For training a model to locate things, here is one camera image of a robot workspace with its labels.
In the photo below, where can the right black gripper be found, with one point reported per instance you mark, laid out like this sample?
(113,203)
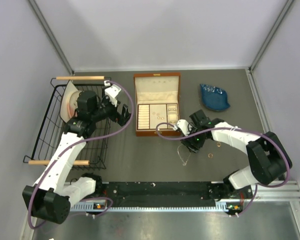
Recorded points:
(192,149)

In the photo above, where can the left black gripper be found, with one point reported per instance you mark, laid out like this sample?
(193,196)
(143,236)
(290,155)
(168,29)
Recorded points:
(121,119)

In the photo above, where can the brown jewelry box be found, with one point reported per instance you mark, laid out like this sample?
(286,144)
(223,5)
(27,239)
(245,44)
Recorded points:
(157,97)

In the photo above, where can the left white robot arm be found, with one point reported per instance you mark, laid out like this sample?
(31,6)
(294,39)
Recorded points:
(48,198)

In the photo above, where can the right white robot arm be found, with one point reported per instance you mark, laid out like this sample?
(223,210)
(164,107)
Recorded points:
(267,158)

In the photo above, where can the pink floral round plate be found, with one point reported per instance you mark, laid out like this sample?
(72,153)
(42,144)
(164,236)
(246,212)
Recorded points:
(72,103)

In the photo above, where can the blue leaf dish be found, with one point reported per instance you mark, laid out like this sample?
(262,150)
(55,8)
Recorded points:
(214,98)

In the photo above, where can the cream square plate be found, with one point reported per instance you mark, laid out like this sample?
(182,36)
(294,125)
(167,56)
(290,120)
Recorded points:
(70,88)

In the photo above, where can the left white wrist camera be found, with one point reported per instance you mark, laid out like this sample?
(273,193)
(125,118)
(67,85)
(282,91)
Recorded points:
(112,91)

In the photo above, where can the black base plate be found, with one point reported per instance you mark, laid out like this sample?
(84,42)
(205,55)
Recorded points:
(169,194)

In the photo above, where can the aluminium frame rail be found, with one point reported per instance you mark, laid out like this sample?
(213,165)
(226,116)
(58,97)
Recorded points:
(286,193)

